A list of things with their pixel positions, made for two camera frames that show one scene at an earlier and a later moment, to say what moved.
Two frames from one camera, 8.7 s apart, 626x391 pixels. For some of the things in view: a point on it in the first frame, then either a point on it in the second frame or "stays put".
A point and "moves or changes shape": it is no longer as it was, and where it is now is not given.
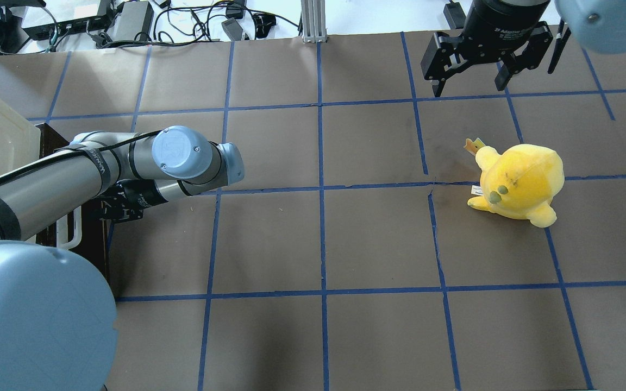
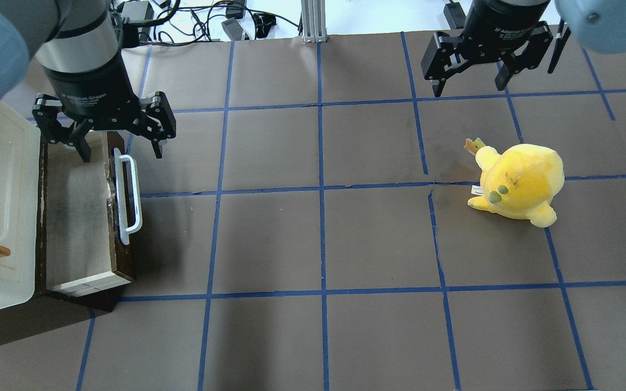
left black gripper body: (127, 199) -> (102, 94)
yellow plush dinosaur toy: (521, 183) stays put
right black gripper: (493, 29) stays put
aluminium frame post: (313, 21) stays put
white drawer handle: (62, 230) moves or changes shape
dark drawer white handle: (82, 233) moves or changes shape
